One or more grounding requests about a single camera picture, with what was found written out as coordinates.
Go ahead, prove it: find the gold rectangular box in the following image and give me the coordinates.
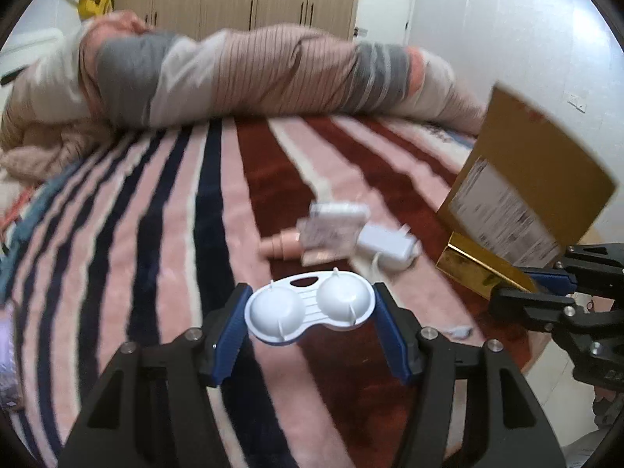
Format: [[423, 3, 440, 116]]
[[436, 232, 539, 299]]

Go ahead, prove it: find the brown cardboard box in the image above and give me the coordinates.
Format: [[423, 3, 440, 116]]
[[438, 86, 617, 267]]

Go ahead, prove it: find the white contact lens case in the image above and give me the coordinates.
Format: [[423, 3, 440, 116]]
[[244, 268, 376, 346]]

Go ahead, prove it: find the white power adapter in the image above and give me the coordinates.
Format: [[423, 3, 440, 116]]
[[356, 223, 422, 273]]

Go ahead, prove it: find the striped fleece blanket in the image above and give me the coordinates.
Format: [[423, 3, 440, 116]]
[[0, 113, 537, 468]]

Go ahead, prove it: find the pink small bottle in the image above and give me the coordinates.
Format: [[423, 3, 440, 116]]
[[258, 228, 303, 261]]

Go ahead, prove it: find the white pink small box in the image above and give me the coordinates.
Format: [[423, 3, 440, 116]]
[[296, 202, 371, 266]]

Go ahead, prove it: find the striped rolled duvet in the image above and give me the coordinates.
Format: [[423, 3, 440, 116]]
[[1, 11, 486, 182]]

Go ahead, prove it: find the white door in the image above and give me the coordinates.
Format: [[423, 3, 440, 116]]
[[353, 0, 415, 46]]

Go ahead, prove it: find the white bed headboard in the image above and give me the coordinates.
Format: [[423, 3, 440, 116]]
[[1, 28, 64, 88]]

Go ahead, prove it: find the white wall socket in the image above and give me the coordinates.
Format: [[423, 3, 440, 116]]
[[567, 93, 587, 113]]

